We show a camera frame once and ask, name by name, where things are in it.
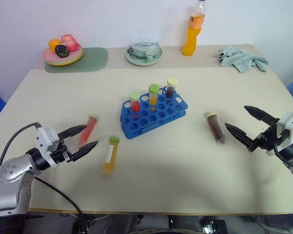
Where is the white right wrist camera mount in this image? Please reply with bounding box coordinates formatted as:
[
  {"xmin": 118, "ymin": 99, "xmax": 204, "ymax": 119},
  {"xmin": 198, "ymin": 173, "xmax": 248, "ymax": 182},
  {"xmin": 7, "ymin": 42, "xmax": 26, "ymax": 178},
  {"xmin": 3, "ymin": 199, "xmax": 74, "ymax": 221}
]
[{"xmin": 266, "ymin": 112, "xmax": 293, "ymax": 156}]

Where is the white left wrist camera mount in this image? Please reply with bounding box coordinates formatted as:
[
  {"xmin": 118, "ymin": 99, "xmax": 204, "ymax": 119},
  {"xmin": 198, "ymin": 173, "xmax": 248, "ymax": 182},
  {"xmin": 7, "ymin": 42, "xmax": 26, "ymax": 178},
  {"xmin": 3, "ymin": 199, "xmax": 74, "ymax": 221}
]
[{"xmin": 35, "ymin": 126, "xmax": 61, "ymax": 168}]

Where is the pink toy fruit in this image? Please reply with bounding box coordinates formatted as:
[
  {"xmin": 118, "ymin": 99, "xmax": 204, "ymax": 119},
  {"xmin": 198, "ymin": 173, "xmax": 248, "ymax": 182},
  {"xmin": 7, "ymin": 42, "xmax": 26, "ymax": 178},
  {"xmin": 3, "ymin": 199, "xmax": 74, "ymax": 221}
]
[{"xmin": 61, "ymin": 34, "xmax": 78, "ymax": 52}]

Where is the pale green cup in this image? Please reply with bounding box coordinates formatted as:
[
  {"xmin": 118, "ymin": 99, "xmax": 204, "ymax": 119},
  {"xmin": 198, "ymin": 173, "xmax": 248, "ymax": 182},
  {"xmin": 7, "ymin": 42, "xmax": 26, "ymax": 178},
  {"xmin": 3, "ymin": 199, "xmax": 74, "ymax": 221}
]
[{"xmin": 127, "ymin": 43, "xmax": 154, "ymax": 60}]

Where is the red tube green cap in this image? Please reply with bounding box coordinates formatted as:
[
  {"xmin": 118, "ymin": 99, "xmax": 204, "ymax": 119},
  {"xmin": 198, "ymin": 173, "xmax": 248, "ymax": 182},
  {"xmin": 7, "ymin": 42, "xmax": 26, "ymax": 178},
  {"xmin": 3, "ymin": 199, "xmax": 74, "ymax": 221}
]
[
  {"xmin": 78, "ymin": 114, "xmax": 100, "ymax": 147},
  {"xmin": 128, "ymin": 91, "xmax": 141, "ymax": 120}
]

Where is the blue test tube rack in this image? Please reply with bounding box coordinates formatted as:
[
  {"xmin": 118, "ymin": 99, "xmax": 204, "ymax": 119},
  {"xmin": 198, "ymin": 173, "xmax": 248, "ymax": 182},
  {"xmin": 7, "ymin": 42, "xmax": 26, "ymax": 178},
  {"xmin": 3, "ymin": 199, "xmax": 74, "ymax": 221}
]
[{"xmin": 119, "ymin": 89, "xmax": 189, "ymax": 140}]

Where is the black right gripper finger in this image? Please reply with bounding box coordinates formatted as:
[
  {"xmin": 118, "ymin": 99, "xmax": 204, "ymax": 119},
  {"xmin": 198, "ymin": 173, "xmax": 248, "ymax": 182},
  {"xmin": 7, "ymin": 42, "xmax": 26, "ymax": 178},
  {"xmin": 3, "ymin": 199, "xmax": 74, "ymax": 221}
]
[
  {"xmin": 224, "ymin": 123, "xmax": 256, "ymax": 150},
  {"xmin": 243, "ymin": 105, "xmax": 280, "ymax": 127}
]

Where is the pink plate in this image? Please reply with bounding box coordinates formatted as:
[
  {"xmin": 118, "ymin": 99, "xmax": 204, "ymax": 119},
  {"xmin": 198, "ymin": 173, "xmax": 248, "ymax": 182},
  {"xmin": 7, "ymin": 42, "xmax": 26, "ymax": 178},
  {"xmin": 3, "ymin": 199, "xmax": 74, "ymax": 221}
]
[{"xmin": 42, "ymin": 43, "xmax": 83, "ymax": 64}]

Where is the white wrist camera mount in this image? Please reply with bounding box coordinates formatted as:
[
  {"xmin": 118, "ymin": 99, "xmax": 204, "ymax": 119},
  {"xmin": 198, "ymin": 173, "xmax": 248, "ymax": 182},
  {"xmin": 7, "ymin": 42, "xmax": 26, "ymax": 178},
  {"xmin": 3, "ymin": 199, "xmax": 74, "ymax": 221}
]
[
  {"xmin": 266, "ymin": 112, "xmax": 293, "ymax": 156},
  {"xmin": 35, "ymin": 126, "xmax": 61, "ymax": 168}
]

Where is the yellow plate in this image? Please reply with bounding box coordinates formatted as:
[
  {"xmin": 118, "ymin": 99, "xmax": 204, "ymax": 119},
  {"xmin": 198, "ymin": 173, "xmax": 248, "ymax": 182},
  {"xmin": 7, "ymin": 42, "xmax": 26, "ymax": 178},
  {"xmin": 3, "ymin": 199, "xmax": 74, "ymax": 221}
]
[{"xmin": 45, "ymin": 48, "xmax": 84, "ymax": 67}]

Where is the dark tube cream cap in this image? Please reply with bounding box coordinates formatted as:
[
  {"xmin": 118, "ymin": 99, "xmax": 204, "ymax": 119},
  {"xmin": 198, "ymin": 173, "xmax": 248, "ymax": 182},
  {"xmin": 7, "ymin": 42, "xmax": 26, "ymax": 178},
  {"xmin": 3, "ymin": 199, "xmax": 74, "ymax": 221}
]
[{"xmin": 166, "ymin": 78, "xmax": 178, "ymax": 100}]

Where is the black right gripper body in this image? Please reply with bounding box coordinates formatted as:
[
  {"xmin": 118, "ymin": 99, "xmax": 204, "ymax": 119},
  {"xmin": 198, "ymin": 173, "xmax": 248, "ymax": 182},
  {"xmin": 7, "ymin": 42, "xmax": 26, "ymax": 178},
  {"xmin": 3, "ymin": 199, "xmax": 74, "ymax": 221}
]
[{"xmin": 246, "ymin": 120, "xmax": 281, "ymax": 153}]

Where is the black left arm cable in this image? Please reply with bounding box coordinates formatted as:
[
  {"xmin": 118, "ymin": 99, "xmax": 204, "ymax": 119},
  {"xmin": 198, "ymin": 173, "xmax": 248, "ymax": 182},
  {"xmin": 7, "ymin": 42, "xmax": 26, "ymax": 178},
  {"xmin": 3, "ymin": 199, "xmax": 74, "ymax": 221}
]
[{"xmin": 0, "ymin": 122, "xmax": 86, "ymax": 227}]

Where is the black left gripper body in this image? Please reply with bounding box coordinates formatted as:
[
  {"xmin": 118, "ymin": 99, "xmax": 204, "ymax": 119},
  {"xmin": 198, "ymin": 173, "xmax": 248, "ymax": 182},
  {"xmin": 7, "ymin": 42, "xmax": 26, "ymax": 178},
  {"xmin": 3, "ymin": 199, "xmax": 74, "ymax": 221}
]
[{"xmin": 50, "ymin": 140, "xmax": 75, "ymax": 165}]

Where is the pale green saucer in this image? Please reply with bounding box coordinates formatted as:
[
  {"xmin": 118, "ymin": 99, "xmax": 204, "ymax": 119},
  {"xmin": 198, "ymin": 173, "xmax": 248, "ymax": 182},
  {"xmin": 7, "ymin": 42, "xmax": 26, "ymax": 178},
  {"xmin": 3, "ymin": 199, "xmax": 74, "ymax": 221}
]
[{"xmin": 124, "ymin": 45, "xmax": 163, "ymax": 66}]

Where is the dark purple toy fruit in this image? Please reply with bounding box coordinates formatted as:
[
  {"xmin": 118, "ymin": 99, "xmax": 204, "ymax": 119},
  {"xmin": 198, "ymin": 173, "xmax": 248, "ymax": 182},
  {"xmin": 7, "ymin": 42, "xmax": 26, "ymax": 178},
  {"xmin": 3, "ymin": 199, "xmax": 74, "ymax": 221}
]
[{"xmin": 54, "ymin": 44, "xmax": 70, "ymax": 58}]

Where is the brown tube cream cap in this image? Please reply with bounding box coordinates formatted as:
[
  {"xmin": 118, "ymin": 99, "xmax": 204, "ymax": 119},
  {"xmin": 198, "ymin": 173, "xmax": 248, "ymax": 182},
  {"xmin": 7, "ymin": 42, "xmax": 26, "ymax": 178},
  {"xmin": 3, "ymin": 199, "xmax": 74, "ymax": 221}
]
[{"xmin": 204, "ymin": 111, "xmax": 227, "ymax": 145}]

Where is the orange soda plastic bottle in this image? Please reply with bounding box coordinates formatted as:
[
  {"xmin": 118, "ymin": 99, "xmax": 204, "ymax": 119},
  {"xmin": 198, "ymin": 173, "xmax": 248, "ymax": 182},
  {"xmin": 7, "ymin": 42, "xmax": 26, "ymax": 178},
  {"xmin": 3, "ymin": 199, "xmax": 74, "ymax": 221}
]
[{"xmin": 182, "ymin": 0, "xmax": 207, "ymax": 57}]

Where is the green placemat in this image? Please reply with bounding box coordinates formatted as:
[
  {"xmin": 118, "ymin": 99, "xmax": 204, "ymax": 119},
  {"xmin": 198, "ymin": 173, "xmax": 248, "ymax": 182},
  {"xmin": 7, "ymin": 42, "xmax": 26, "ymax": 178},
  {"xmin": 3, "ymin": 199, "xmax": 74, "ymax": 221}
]
[{"xmin": 44, "ymin": 47, "xmax": 109, "ymax": 73}]

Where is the orange tube green cap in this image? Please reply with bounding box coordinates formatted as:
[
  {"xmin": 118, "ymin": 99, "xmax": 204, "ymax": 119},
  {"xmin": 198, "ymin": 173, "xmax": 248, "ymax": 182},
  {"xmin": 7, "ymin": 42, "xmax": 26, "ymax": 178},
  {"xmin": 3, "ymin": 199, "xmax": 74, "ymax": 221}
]
[
  {"xmin": 148, "ymin": 84, "xmax": 160, "ymax": 112},
  {"xmin": 102, "ymin": 136, "xmax": 121, "ymax": 176}
]

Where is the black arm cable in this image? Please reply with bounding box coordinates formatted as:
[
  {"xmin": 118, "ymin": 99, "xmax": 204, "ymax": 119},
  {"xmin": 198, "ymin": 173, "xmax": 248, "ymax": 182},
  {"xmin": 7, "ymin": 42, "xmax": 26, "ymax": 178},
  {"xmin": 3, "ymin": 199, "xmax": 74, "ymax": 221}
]
[
  {"xmin": 273, "ymin": 142, "xmax": 293, "ymax": 169},
  {"xmin": 0, "ymin": 122, "xmax": 86, "ymax": 227}
]

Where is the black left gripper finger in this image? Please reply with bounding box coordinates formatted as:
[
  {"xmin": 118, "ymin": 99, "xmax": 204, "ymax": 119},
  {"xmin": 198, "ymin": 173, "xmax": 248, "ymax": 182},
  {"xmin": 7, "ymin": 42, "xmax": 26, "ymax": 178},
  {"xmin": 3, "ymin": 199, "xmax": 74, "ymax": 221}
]
[
  {"xmin": 70, "ymin": 140, "xmax": 99, "ymax": 162},
  {"xmin": 57, "ymin": 125, "xmax": 88, "ymax": 141}
]

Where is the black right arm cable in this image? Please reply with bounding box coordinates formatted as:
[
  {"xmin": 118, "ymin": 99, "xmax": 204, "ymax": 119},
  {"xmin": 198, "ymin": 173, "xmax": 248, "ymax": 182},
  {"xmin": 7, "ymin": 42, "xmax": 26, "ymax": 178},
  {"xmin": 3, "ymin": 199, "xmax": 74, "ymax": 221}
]
[{"xmin": 273, "ymin": 142, "xmax": 293, "ymax": 169}]

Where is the black box under table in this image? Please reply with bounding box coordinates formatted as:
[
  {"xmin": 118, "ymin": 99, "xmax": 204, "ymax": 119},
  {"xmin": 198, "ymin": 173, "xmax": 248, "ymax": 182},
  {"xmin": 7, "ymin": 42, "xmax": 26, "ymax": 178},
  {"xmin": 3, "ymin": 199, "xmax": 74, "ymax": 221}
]
[{"xmin": 202, "ymin": 219, "xmax": 229, "ymax": 234}]

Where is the orange toy fruit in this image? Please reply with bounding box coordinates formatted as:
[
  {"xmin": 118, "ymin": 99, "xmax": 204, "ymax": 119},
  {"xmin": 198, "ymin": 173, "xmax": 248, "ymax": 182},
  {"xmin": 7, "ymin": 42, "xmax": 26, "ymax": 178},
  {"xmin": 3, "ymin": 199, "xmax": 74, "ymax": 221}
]
[{"xmin": 48, "ymin": 39, "xmax": 62, "ymax": 53}]

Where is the pale green crumpled cloth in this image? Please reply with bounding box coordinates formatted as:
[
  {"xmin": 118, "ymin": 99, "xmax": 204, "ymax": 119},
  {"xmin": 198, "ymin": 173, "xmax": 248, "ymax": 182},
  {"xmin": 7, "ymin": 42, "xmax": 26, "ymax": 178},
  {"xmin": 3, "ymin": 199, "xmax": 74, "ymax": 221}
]
[{"xmin": 216, "ymin": 46, "xmax": 269, "ymax": 74}]

